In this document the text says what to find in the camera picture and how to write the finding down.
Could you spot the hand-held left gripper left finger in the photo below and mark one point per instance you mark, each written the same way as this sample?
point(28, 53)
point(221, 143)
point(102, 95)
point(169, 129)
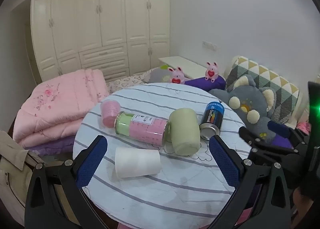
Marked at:
point(91, 164)

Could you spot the white bedside cabinet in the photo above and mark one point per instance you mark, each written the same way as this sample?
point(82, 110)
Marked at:
point(185, 65)

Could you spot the purple blanket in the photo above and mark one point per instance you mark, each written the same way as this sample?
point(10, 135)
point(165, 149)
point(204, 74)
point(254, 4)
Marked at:
point(50, 147)

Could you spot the cream wardrobe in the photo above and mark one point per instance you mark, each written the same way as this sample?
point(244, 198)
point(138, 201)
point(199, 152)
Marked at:
point(100, 19)

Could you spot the pink cloth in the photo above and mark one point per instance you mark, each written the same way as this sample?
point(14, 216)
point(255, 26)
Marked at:
point(303, 127)

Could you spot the white cup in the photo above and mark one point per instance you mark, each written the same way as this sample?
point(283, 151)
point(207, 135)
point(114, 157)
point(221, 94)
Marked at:
point(137, 162)

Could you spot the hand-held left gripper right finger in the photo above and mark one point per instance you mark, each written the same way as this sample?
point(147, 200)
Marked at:
point(225, 160)

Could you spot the purple pillow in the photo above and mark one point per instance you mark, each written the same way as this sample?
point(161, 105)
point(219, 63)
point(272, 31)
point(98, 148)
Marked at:
point(205, 83)

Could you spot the small pink cup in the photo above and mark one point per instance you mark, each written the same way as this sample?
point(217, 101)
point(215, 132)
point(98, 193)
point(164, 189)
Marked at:
point(109, 112)

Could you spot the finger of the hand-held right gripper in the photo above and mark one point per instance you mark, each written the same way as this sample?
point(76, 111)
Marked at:
point(257, 141)
point(278, 127)

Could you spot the clear pink green canister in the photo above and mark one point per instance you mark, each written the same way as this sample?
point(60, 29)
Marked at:
point(141, 129)

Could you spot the grey bear plush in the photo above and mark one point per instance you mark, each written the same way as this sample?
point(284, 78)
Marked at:
point(252, 109)

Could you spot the heart print bed sheet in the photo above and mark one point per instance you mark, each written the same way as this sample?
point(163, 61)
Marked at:
point(125, 83)

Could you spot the grey pillow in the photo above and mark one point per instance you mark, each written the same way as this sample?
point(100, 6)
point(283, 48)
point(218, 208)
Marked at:
point(160, 75)

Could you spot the pink bunny plush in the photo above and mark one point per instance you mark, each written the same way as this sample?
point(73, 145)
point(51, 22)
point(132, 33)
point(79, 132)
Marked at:
point(211, 71)
point(177, 75)

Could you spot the blue spray can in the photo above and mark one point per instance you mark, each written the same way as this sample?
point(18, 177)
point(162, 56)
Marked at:
point(212, 120)

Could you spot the light green mug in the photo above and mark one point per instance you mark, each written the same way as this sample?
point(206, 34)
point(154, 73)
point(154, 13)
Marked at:
point(185, 131)

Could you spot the triangle pattern quilted cushion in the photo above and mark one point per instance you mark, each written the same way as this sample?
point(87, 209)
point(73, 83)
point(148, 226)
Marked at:
point(272, 79)

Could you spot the folded pink quilt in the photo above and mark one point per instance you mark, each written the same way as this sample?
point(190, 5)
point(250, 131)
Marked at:
point(55, 109)

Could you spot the beige jacket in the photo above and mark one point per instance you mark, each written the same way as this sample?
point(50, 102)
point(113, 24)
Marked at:
point(15, 169)

